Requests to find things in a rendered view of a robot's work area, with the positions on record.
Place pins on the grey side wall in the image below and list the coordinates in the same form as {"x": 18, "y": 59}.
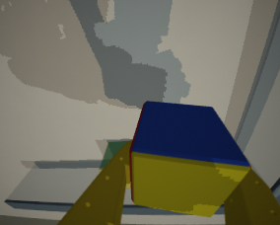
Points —
{"x": 259, "y": 135}

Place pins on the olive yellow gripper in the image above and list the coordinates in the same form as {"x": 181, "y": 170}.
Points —
{"x": 250, "y": 203}

